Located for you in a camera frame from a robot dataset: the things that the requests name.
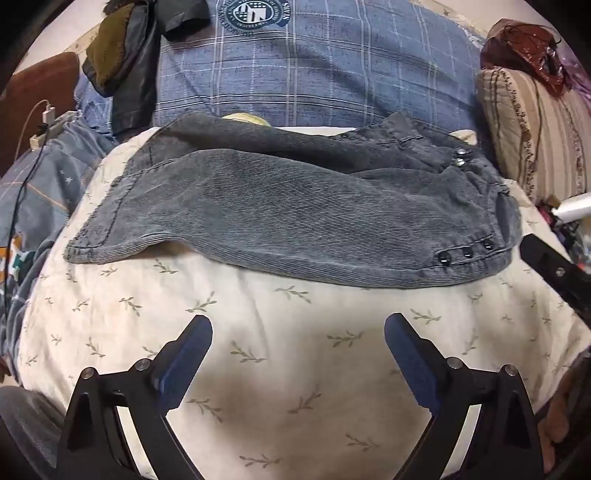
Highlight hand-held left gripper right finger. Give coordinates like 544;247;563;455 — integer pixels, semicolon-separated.
383;313;544;480

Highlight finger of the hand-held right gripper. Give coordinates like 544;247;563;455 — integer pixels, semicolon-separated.
519;233;591;320

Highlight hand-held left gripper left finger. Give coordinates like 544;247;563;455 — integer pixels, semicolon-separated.
58;315;213;480

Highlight grey corduroy pants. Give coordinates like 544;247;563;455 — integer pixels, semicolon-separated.
65;111;523;290

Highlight white plastic roll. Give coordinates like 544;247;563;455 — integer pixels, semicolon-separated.
551;191;591;223

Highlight cream leaf-print blanket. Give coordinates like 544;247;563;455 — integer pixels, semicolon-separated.
14;124;591;480

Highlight striped beige pillow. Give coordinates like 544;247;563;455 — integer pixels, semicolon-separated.
475;66;591;205

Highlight person's grey clothing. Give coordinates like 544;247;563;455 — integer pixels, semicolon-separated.
0;385;70;480

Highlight dark red plastic bag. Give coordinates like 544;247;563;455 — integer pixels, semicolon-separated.
480;18;567;97

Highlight blue patterned pillow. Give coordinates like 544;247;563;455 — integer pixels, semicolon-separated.
0;73;118;370

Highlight white power strip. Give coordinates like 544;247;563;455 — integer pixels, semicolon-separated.
30;113;75;151

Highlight black leather jacket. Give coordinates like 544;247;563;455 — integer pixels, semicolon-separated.
110;0;163;136

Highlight brown headboard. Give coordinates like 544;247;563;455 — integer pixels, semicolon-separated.
0;52;82;177

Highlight olive green cloth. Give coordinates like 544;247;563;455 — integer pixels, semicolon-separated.
82;6;133;92

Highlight black shirt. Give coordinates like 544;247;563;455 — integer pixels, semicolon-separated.
154;0;209;42

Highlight black cable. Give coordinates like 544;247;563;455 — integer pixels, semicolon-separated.
0;134;48;298

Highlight white cable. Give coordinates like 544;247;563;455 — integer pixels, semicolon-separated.
17;98;51;139

